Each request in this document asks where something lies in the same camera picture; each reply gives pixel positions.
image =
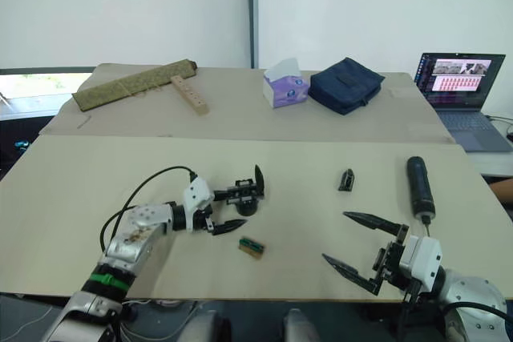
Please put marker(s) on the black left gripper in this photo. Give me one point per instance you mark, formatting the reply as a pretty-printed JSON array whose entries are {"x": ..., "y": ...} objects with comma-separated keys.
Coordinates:
[{"x": 199, "y": 221}]

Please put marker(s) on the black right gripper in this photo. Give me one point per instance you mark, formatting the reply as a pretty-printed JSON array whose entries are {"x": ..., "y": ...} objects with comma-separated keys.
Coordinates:
[{"x": 390, "y": 257}]

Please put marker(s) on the black gripper assembly workpiece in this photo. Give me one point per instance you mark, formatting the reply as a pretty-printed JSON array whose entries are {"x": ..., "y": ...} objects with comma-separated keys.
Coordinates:
[{"x": 245, "y": 194}]

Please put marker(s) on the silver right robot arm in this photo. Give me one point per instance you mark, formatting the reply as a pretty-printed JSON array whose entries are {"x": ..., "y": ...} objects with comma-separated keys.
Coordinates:
[{"x": 471, "y": 306}]

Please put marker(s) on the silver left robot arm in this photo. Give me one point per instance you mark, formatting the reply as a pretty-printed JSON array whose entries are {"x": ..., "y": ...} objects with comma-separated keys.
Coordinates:
[{"x": 138, "y": 234}]

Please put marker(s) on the person bare forearm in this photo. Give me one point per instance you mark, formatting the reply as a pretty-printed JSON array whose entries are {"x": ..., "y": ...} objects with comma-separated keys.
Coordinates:
[{"x": 503, "y": 188}]

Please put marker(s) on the small green tan screw holder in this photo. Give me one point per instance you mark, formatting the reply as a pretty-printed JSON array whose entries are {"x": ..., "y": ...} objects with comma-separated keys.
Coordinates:
[{"x": 251, "y": 246}]

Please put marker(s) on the small black finger piece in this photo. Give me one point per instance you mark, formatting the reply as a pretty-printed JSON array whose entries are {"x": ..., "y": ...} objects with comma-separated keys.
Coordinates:
[{"x": 345, "y": 180}]

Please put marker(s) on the black electric screwdriver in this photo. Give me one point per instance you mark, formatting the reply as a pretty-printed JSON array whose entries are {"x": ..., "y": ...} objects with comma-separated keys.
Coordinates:
[{"x": 420, "y": 190}]

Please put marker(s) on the grey rounded robot leg shape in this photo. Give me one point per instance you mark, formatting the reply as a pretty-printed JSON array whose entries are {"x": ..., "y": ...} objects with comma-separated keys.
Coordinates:
[
  {"x": 208, "y": 327},
  {"x": 298, "y": 327}
]

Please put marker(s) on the wooden block with holes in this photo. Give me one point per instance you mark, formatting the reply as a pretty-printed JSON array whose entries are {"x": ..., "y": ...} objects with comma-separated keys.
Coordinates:
[{"x": 190, "y": 95}]

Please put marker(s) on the purple white tissue box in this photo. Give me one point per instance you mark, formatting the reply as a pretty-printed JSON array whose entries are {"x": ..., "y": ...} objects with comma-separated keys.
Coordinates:
[{"x": 284, "y": 87}]

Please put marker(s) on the olive folded fabric roll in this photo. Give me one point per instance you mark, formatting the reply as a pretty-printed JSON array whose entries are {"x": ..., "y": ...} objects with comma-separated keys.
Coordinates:
[{"x": 132, "y": 83}]

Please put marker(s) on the navy blue fabric pouch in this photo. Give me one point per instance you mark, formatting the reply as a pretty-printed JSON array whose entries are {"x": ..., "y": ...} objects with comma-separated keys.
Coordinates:
[{"x": 346, "y": 85}]

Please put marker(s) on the grey open laptop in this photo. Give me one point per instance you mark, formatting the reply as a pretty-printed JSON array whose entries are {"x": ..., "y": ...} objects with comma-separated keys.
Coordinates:
[{"x": 461, "y": 93}]

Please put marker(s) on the small teal object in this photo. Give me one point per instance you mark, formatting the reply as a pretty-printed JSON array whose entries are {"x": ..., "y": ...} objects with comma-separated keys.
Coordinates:
[{"x": 21, "y": 144}]

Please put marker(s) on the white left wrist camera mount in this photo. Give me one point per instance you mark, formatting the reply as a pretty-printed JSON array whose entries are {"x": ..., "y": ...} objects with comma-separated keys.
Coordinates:
[{"x": 196, "y": 194}]

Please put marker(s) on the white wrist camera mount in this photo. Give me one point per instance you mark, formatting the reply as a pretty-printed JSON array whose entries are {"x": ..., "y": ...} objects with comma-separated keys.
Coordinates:
[
  {"x": 421, "y": 262},
  {"x": 196, "y": 194}
]

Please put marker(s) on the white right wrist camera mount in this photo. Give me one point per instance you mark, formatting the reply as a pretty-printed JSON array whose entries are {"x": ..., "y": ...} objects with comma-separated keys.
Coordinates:
[{"x": 421, "y": 262}]

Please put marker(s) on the black vertical window frame post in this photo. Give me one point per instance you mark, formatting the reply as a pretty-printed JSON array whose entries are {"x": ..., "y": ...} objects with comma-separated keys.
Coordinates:
[{"x": 251, "y": 13}]

